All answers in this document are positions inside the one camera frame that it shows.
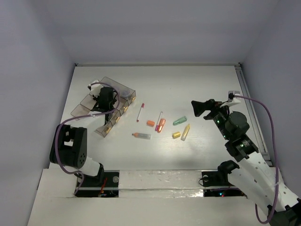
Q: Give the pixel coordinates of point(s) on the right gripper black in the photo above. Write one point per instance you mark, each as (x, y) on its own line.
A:
(199, 107)

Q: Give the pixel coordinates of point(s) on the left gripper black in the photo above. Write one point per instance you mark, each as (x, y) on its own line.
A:
(103, 109)

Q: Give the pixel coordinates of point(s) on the green highlighter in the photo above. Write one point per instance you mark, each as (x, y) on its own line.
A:
(180, 120)

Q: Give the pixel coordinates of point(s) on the purple glitter jar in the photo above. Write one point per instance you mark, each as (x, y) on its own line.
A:
(125, 94)

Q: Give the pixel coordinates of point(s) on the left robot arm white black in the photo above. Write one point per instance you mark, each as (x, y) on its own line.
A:
(69, 148)

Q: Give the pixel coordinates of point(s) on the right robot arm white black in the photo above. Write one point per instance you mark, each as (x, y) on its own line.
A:
(248, 171)

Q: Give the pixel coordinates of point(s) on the clear drawer organizer top compartment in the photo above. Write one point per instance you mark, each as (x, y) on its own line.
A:
(119, 87)

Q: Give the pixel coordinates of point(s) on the yellow highlighter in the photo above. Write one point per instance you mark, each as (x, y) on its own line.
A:
(185, 132)

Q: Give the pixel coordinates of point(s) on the yellow cap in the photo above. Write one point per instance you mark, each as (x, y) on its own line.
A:
(176, 135)

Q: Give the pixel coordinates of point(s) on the white pen red cap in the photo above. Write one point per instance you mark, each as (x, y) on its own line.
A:
(140, 111)

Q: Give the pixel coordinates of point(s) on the white pen magenta cap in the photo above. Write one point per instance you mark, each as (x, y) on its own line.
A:
(158, 121)

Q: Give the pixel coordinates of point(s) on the orange eraser cap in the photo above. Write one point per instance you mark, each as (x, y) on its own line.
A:
(150, 123)

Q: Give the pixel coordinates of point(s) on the clear highlighter orange tip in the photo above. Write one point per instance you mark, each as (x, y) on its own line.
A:
(142, 136)

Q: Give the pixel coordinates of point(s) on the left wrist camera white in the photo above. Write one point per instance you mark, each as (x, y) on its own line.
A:
(95, 89)

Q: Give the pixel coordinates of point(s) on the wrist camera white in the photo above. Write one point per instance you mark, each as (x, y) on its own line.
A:
(232, 99)
(95, 89)

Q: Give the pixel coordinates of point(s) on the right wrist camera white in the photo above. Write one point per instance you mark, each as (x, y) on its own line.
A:
(232, 99)

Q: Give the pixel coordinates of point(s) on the aluminium rail right edge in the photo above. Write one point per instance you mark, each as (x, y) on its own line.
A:
(258, 136)

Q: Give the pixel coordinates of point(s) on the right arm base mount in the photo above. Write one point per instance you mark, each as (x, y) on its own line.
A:
(216, 183)

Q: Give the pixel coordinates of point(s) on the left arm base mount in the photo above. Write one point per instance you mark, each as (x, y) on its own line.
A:
(104, 185)

